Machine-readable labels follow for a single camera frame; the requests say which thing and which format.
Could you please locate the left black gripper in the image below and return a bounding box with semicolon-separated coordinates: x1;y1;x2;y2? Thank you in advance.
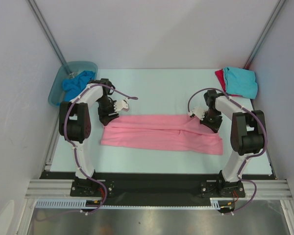
97;96;119;126

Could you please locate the pink t shirt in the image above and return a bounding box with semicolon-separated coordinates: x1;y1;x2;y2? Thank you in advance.
100;115;223;156

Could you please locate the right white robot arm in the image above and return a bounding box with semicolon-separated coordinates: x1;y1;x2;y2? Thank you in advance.
200;90;268;196

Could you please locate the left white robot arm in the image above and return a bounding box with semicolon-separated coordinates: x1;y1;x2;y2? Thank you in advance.
59;78;119;196

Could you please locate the crumpled blue t shirt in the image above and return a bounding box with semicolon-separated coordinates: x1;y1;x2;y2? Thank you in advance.
62;70;96;101

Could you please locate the folded light blue t shirt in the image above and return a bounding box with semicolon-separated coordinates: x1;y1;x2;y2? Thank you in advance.
223;67;258;99

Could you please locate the translucent blue plastic bin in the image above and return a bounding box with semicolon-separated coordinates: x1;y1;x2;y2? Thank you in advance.
48;61;98;107

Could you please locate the folded red t shirt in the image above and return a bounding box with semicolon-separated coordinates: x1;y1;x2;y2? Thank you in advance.
215;69;241;97

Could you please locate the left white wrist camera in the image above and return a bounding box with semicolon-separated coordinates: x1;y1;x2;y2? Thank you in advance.
114;98;130;113

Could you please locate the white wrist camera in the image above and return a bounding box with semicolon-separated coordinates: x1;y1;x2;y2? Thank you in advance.
114;98;130;113
188;106;206;120

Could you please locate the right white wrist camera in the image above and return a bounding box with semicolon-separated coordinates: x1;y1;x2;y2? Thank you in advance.
188;106;206;120

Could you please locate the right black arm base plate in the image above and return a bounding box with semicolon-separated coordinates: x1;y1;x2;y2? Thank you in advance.
199;180;245;198

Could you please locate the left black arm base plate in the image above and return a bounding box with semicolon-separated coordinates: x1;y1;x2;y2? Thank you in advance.
70;178;115;197

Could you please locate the aluminium front rail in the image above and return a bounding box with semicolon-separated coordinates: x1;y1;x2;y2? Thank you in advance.
25;179;293;200

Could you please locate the right aluminium corner post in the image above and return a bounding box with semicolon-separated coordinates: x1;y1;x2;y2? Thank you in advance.
243;0;288;70

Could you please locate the aluminium corner post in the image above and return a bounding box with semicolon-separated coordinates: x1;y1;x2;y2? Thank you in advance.
243;0;288;70
26;0;67;65

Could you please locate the slotted cable duct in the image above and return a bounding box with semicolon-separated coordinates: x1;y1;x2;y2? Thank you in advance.
36;198;235;210

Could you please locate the left aluminium corner post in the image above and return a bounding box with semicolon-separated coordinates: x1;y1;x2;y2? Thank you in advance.
26;0;67;65

